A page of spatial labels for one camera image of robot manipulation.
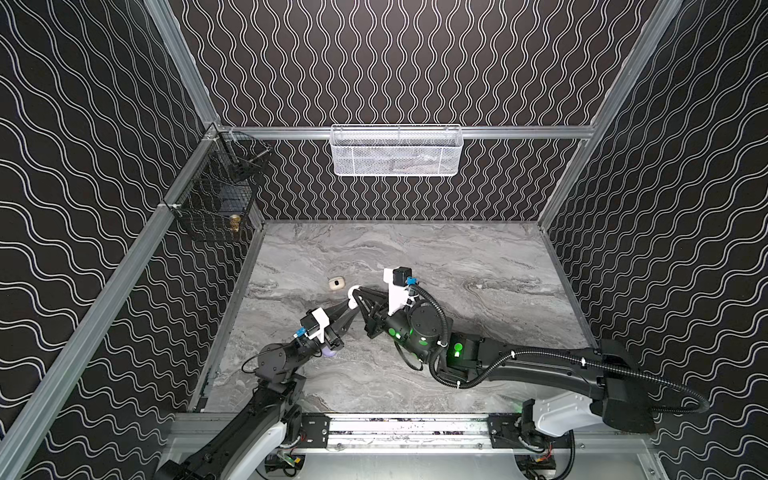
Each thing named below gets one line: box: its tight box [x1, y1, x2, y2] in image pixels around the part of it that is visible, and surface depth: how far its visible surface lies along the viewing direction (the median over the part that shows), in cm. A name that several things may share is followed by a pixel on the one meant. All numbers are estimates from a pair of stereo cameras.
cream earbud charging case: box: [328, 276, 346, 290], surface depth 102 cm
